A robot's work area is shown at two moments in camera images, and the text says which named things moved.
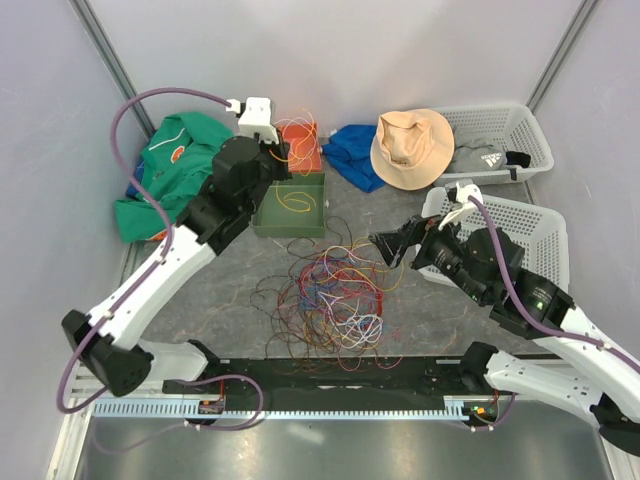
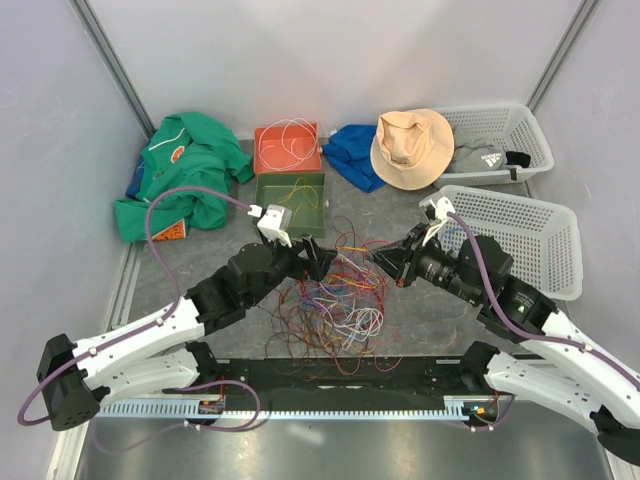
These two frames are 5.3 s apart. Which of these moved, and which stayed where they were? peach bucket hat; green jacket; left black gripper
Moved: left black gripper
Stayed: green jacket; peach bucket hat
